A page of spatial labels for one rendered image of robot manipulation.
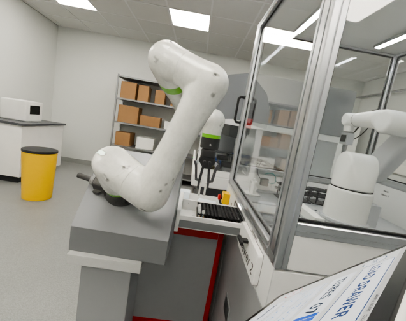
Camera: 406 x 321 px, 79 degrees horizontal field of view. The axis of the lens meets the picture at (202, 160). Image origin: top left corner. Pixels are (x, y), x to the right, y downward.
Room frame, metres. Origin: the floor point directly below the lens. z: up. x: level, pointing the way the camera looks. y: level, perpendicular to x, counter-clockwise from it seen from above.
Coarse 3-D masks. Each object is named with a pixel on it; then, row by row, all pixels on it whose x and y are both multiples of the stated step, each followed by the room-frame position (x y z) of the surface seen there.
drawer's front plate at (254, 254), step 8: (240, 232) 1.03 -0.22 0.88; (248, 232) 0.92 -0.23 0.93; (248, 240) 0.89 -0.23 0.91; (240, 248) 0.98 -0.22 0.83; (248, 248) 0.87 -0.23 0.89; (256, 248) 0.80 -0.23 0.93; (248, 256) 0.85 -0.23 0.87; (256, 256) 0.77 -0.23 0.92; (248, 264) 0.84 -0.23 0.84; (256, 264) 0.75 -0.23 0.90; (248, 272) 0.82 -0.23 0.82; (256, 272) 0.75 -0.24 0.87; (256, 280) 0.75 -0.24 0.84
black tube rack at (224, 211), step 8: (208, 208) 1.21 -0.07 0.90; (216, 208) 1.24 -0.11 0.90; (224, 208) 1.25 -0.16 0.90; (232, 208) 1.27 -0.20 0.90; (200, 216) 1.13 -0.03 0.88; (208, 216) 1.12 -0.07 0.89; (216, 216) 1.12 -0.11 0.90; (224, 216) 1.14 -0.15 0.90; (232, 216) 1.16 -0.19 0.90; (240, 216) 1.18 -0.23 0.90
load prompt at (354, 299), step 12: (384, 264) 0.33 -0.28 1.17; (360, 276) 0.33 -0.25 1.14; (372, 276) 0.30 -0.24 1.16; (348, 288) 0.30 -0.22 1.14; (360, 288) 0.27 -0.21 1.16; (372, 288) 0.25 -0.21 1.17; (348, 300) 0.25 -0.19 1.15; (360, 300) 0.23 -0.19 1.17; (336, 312) 0.23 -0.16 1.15; (348, 312) 0.22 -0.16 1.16; (360, 312) 0.20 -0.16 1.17
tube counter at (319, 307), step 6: (330, 300) 0.29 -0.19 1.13; (312, 306) 0.30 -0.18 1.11; (318, 306) 0.28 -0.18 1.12; (324, 306) 0.27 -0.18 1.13; (306, 312) 0.28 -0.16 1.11; (312, 312) 0.27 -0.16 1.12; (318, 312) 0.26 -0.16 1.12; (294, 318) 0.28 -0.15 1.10; (300, 318) 0.27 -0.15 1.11; (306, 318) 0.26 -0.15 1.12; (312, 318) 0.25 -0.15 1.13
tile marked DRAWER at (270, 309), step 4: (276, 304) 0.43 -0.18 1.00; (280, 304) 0.41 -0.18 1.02; (268, 308) 0.43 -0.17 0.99; (272, 308) 0.41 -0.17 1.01; (276, 308) 0.39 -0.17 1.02; (264, 312) 0.41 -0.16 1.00; (268, 312) 0.39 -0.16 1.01; (260, 316) 0.40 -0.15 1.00; (264, 316) 0.38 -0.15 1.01; (252, 320) 0.39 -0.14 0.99; (256, 320) 0.38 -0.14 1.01; (260, 320) 0.36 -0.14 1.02
